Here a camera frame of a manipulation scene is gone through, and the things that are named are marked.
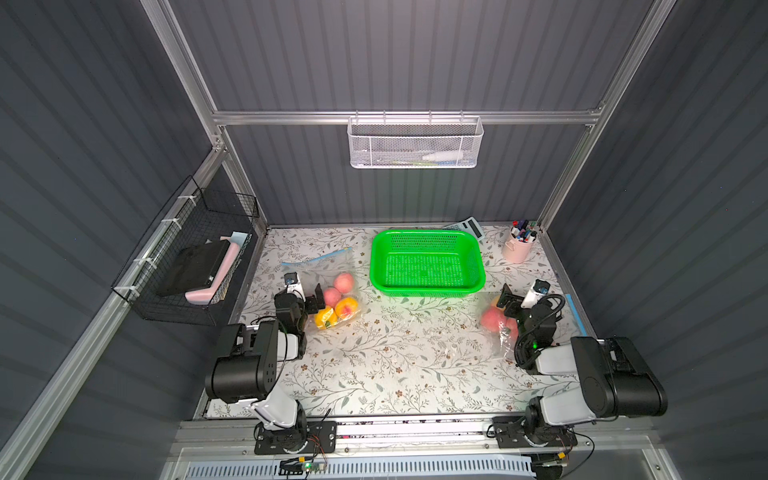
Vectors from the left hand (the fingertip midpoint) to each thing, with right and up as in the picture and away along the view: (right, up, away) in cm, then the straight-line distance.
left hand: (306, 286), depth 93 cm
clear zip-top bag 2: (+59, -11, -7) cm, 60 cm away
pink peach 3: (+57, -9, -5) cm, 58 cm away
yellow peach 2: (+7, -9, -4) cm, 12 cm away
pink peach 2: (+8, -3, 0) cm, 8 cm away
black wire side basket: (-25, +20, -16) cm, 36 cm away
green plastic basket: (+43, +7, +15) cm, 46 cm away
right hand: (+66, 0, -4) cm, 66 cm away
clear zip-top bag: (+8, +3, +12) cm, 15 cm away
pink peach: (+11, +1, +3) cm, 12 cm away
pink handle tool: (-14, +1, -29) cm, 32 cm away
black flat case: (-19, +7, -25) cm, 32 cm away
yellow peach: (+13, -6, -2) cm, 14 cm away
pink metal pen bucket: (+72, +11, +13) cm, 74 cm away
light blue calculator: (+58, +22, +25) cm, 67 cm away
